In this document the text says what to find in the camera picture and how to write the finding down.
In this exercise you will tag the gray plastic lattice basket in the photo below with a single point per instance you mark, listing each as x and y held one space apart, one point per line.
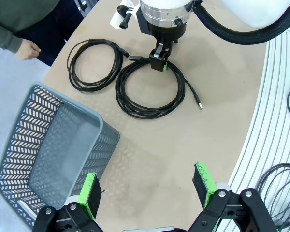
50 145

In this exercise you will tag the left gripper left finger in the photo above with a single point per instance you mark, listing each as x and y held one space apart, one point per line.
87 193

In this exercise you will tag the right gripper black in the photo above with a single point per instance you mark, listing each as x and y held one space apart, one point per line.
168 32

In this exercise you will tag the white ribbed rail panel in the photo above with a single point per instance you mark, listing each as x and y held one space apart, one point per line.
268 135

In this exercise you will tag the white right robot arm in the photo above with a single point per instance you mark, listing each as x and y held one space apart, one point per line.
256 9

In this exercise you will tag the person's right forearm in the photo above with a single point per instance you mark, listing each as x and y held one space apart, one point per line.
2 36

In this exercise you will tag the person in green sweater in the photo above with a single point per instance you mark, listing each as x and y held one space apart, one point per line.
26 14

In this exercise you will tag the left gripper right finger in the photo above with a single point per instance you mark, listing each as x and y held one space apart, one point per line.
205 186

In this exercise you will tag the person's right hand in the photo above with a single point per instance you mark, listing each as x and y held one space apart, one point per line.
27 50

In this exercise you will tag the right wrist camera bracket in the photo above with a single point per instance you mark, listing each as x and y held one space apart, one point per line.
125 17

